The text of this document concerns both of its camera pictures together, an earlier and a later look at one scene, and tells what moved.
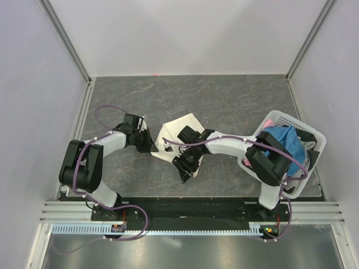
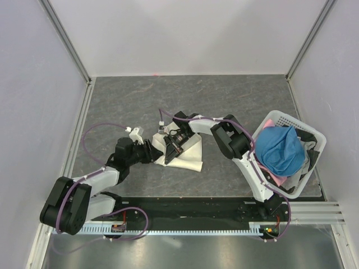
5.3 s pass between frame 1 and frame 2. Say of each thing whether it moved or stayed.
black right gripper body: moved
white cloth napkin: moved
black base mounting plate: stayed
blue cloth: stayed
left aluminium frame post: stayed
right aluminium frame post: stayed
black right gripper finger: moved
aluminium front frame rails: stayed
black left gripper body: moved
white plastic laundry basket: stayed
